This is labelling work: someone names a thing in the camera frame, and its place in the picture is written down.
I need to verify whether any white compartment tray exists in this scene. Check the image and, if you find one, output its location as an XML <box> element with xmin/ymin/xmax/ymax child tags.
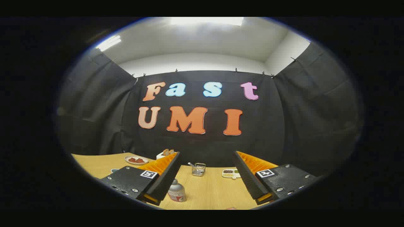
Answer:
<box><xmin>222</xmin><ymin>169</ymin><xmax>241</xmax><ymax>179</ymax></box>

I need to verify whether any small wire basket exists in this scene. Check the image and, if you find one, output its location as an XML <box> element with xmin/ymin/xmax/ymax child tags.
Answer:
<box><xmin>192</xmin><ymin>163</ymin><xmax>206</xmax><ymax>177</ymax></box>

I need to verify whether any black backdrop cloth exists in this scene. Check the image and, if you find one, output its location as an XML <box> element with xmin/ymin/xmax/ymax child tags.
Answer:
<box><xmin>55</xmin><ymin>41</ymin><xmax>363</xmax><ymax>177</ymax></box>

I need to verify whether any small ceiling light strip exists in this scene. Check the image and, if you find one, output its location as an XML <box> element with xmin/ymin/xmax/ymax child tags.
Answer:
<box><xmin>96</xmin><ymin>35</ymin><xmax>122</xmax><ymax>52</ymax></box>

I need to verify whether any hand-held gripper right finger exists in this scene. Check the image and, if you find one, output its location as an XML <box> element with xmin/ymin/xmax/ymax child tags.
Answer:
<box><xmin>233</xmin><ymin>151</ymin><xmax>318</xmax><ymax>206</ymax></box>

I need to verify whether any wooden table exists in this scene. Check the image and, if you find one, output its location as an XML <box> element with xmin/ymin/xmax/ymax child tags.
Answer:
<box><xmin>71</xmin><ymin>153</ymin><xmax>280</xmax><ymax>210</ymax></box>

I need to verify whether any white plate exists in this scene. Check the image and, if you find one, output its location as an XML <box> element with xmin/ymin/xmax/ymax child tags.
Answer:
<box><xmin>124</xmin><ymin>156</ymin><xmax>149</xmax><ymax>166</ymax></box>

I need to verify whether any large ceiling light panel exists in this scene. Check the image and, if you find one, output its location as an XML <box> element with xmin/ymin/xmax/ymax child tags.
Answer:
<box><xmin>170</xmin><ymin>17</ymin><xmax>244</xmax><ymax>26</ymax></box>

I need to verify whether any silver juice bottle red label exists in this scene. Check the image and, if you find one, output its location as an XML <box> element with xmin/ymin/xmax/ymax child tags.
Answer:
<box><xmin>168</xmin><ymin>178</ymin><xmax>187</xmax><ymax>202</ymax></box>

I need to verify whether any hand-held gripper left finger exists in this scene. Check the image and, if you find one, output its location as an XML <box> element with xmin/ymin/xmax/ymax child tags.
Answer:
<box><xmin>99</xmin><ymin>151</ymin><xmax>182</xmax><ymax>206</ymax></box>

